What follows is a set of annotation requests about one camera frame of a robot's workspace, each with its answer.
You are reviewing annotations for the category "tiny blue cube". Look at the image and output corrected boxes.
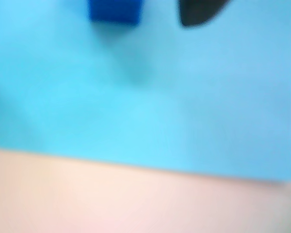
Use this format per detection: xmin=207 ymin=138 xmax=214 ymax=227
xmin=88 ymin=0 xmax=143 ymax=25

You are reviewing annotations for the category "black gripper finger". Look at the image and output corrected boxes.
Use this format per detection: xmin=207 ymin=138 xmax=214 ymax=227
xmin=178 ymin=0 xmax=231 ymax=27

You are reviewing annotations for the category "blue paper square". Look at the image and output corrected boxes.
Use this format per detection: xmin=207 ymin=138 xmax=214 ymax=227
xmin=0 ymin=0 xmax=291 ymax=184

